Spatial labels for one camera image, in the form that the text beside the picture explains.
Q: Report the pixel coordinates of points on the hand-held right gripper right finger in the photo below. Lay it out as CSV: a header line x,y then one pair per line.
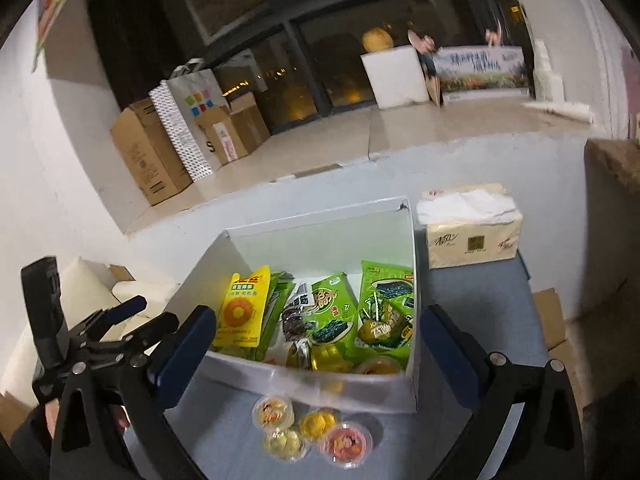
x,y
452,360

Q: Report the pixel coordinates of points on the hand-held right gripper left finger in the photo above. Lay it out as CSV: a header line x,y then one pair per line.
x,y
177,360

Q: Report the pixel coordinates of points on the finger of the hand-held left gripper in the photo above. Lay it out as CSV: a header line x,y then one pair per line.
x,y
125,307
152,327

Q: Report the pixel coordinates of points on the small green snack packet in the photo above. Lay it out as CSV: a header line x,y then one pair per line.
x,y
385,332

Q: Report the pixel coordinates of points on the yellow snack packet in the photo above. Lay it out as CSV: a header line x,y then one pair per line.
x,y
240,310

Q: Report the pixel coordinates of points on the green seaweed packet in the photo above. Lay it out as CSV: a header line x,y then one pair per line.
x,y
327,310
387,287
277,302

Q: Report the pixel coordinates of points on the dark snack packet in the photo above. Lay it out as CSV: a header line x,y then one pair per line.
x,y
295,321

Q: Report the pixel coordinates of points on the cluster of jelly cups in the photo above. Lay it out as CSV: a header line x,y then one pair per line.
x,y
319,422

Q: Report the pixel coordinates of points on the white cardboard box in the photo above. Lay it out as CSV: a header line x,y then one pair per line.
x,y
325,240

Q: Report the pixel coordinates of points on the person's left hand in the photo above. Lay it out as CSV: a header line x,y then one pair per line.
x,y
51,417

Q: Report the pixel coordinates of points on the cream sofa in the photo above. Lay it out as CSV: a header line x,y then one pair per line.
x,y
75,295

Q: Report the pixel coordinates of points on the small cardboard piece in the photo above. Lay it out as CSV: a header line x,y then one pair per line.
x,y
121,272

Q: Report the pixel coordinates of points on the flat cardboard sheet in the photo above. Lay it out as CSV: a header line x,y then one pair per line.
x,y
550,315

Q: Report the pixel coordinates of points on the yellow tissue pack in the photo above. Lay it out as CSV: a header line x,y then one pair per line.
x,y
470,232

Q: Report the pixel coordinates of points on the large brown cardboard box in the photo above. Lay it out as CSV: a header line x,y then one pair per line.
x,y
150,152

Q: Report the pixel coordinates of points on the dotted white paper bag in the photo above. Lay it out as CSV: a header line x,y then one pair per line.
x,y
182,132

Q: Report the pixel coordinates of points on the small open cardboard box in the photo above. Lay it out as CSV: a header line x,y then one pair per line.
x,y
237,130

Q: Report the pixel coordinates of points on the white bag with coloured squares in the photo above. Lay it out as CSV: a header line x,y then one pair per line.
x,y
200,105

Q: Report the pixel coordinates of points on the brown stone counter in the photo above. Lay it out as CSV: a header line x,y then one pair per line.
x,y
612,165

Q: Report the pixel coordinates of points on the white tube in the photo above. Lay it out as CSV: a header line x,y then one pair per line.
x,y
560,110

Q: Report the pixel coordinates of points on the white foam box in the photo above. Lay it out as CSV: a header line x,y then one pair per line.
x,y
395,79

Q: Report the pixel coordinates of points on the printed landscape carton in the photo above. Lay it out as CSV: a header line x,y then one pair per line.
x,y
480,72

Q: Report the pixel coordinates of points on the white bottle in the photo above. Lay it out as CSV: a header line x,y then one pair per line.
x,y
547,72

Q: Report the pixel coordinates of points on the pink plush item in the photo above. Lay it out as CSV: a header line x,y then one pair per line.
x,y
492,35
420,41

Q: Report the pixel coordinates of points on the yellow pomelo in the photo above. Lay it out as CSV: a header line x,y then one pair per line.
x,y
377,40

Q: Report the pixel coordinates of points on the black framed window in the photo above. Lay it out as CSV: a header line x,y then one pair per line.
x,y
350,0

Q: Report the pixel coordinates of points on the wall poster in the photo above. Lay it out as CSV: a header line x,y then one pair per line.
x,y
60,5

